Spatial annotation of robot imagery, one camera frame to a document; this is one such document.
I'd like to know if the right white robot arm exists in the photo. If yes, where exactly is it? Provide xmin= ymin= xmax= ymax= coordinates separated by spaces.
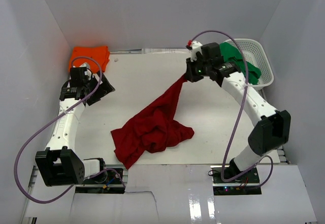
xmin=185 ymin=41 xmax=291 ymax=183

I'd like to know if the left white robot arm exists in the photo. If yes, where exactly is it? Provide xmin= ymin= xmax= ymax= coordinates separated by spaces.
xmin=35 ymin=62 xmax=115 ymax=186

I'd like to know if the green t shirt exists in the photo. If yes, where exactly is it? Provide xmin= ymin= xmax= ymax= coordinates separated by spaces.
xmin=219 ymin=42 xmax=261 ymax=85

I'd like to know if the white label strip back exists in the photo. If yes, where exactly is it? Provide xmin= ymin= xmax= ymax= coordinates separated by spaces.
xmin=142 ymin=48 xmax=190 ymax=54

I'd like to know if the white plastic laundry basket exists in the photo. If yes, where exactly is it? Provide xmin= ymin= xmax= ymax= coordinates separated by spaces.
xmin=224 ymin=39 xmax=274 ymax=91

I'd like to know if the white paper sheet front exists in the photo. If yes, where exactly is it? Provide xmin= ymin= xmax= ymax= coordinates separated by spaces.
xmin=25 ymin=165 xmax=317 ymax=223

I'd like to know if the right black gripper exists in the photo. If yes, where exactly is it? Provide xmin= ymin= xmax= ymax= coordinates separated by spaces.
xmin=183 ymin=56 xmax=210 ymax=84

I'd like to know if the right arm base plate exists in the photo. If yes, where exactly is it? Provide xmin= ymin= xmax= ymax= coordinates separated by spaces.
xmin=208 ymin=167 xmax=262 ymax=196

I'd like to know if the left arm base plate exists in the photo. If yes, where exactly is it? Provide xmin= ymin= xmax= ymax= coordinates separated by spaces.
xmin=75 ymin=167 xmax=128 ymax=194

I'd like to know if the red t shirt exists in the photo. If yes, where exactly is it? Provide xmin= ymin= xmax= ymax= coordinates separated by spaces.
xmin=111 ymin=76 xmax=194 ymax=169

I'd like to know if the folded orange t shirt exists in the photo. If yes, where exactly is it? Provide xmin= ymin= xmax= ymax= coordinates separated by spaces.
xmin=68 ymin=46 xmax=110 ymax=73

